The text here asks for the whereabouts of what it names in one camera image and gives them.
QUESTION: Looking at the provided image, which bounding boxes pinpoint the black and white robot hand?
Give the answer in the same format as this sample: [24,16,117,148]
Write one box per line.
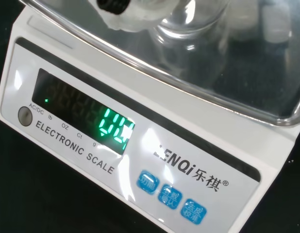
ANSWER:
[91,0,153,32]

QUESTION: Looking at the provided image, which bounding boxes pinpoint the white electronic balance steel pan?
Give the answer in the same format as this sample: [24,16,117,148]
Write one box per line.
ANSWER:
[0,0,300,233]

